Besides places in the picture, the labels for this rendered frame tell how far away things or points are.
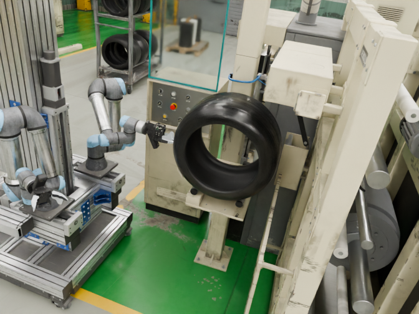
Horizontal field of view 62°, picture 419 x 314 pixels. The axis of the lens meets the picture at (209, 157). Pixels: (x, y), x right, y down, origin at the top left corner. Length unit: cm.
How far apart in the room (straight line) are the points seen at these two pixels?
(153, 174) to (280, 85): 187
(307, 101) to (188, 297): 178
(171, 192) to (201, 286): 86
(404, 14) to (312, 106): 405
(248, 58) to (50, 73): 111
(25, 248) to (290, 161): 191
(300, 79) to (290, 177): 95
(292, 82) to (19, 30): 140
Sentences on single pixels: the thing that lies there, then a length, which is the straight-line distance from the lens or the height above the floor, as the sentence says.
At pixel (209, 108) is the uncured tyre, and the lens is 180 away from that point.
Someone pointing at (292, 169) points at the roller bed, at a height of 104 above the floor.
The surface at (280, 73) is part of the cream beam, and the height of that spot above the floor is 176.
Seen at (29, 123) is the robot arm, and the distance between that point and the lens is 200.
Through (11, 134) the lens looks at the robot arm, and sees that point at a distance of 199.
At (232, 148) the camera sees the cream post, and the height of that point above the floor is 105.
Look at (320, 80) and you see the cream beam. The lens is 144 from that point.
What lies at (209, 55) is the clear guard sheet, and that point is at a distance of 255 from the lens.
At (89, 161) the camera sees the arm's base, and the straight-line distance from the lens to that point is 259.
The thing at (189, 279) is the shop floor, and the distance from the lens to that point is 280.
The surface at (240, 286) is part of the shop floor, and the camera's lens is 282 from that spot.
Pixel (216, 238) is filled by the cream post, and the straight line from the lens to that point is 277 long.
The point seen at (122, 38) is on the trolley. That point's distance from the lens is 583.
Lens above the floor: 214
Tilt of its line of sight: 30 degrees down
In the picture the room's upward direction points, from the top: 8 degrees clockwise
